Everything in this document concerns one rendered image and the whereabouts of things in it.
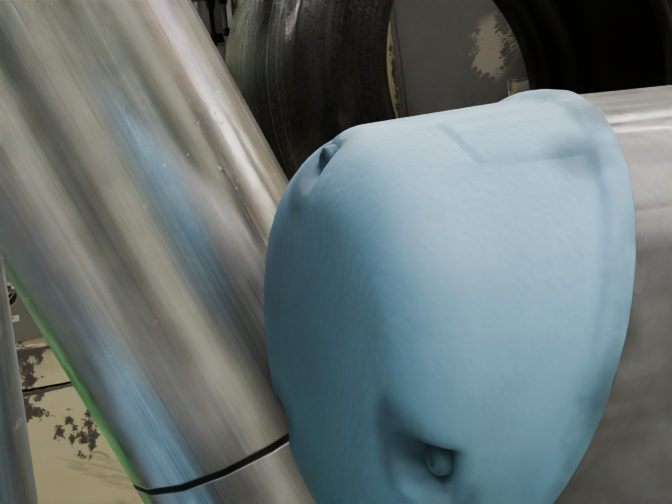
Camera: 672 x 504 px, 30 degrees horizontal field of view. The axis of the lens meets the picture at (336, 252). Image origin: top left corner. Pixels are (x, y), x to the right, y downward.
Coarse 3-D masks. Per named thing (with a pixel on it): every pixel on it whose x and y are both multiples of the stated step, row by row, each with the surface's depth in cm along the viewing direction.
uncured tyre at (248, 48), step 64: (256, 0) 139; (320, 0) 128; (384, 0) 128; (512, 0) 167; (576, 0) 167; (640, 0) 157; (256, 64) 136; (320, 64) 127; (384, 64) 128; (576, 64) 170; (640, 64) 161; (320, 128) 128
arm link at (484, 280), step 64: (384, 128) 21; (448, 128) 20; (512, 128) 20; (576, 128) 20; (640, 128) 21; (320, 192) 20; (384, 192) 19; (448, 192) 19; (512, 192) 19; (576, 192) 19; (640, 192) 20; (320, 256) 20; (384, 256) 19; (448, 256) 18; (512, 256) 18; (576, 256) 19; (640, 256) 19; (320, 320) 21; (384, 320) 18; (448, 320) 18; (512, 320) 18; (576, 320) 19; (640, 320) 19; (320, 384) 21; (384, 384) 19; (448, 384) 18; (512, 384) 18; (576, 384) 19; (640, 384) 19; (320, 448) 22; (384, 448) 19; (448, 448) 18; (512, 448) 18; (576, 448) 19; (640, 448) 19
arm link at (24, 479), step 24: (0, 240) 18; (0, 264) 17; (0, 288) 17; (0, 312) 17; (0, 336) 17; (0, 360) 17; (0, 384) 17; (0, 408) 16; (24, 408) 18; (0, 432) 16; (24, 432) 18; (0, 456) 16; (24, 456) 17; (0, 480) 16; (24, 480) 17
